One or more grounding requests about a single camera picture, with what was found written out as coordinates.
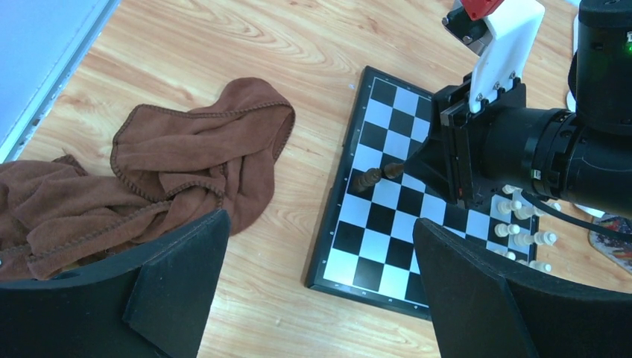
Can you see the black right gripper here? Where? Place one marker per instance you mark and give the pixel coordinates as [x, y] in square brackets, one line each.
[467, 156]

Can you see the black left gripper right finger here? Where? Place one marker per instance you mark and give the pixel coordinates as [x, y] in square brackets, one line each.
[485, 305]

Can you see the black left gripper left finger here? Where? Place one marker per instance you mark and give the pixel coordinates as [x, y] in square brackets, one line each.
[150, 301]

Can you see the dark brown chess pawn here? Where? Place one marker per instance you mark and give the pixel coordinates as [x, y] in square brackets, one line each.
[393, 170]

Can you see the dark brown chess piece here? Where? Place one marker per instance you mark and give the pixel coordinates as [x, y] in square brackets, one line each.
[366, 180]

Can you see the black white chess board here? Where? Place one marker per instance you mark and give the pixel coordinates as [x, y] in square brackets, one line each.
[364, 250]

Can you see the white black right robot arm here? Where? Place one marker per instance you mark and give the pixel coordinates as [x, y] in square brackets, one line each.
[583, 155]

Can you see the white chess piece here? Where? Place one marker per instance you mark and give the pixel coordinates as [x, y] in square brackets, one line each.
[526, 212]
[540, 266]
[539, 238]
[504, 230]
[507, 254]
[507, 207]

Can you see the brown cloth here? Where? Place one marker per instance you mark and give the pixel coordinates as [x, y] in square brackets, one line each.
[169, 168]

